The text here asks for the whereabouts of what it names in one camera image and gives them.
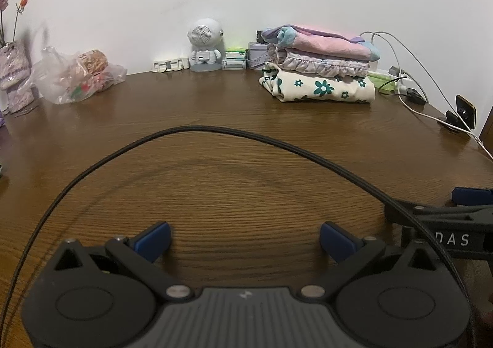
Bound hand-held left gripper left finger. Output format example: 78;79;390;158
54;222;193;301

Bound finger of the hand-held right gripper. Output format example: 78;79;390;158
384;199;493;225
451;187;493;205

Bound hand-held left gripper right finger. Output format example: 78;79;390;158
300;222;440;301

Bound cream teal-flowered pants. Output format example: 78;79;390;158
258;62;377;104

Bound pink floral ruffled garment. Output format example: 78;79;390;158
267;46;371;79

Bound pink purple fleece garment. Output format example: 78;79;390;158
256;25;382;62

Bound black phone stand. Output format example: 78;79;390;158
437;94;478;134

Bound black plug adapter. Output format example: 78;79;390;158
404;88;427;105

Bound light green gadget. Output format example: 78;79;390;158
377;76;403;95

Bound white power strip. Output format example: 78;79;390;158
368;68;409;95

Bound small white clip row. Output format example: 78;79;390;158
153;58;190;74

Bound clear plastic snack bag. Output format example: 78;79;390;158
30;47;128;105

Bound green white small box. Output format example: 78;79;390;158
222;48;248;71

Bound small lavender tin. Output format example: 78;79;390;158
247;41;271;70

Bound white astronaut speaker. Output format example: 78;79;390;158
187;18;226;72

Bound crochet-covered vase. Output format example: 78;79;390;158
0;41;35;115

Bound dried flower bouquet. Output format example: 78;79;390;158
0;0;29;46

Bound long white cable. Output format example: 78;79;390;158
398;92;493;162

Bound black braided cable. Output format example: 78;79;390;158
0;127;476;348

